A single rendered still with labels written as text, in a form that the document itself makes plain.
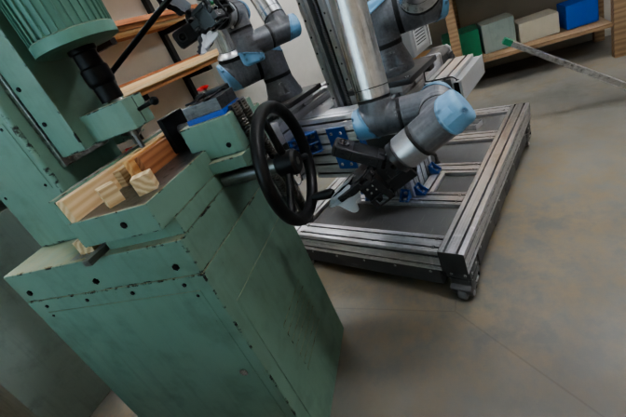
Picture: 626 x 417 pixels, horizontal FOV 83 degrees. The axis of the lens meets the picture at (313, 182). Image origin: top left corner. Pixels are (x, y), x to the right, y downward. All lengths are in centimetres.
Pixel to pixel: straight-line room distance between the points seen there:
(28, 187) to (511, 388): 137
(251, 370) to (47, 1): 89
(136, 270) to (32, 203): 38
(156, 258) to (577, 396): 109
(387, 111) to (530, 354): 86
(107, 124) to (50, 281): 41
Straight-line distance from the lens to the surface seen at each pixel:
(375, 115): 79
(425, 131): 69
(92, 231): 83
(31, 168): 106
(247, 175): 84
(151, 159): 88
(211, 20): 102
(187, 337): 97
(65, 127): 98
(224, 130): 82
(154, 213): 71
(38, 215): 116
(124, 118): 92
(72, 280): 103
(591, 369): 131
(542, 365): 131
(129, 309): 99
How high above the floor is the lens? 108
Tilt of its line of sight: 24 degrees down
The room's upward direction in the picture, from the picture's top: 23 degrees counter-clockwise
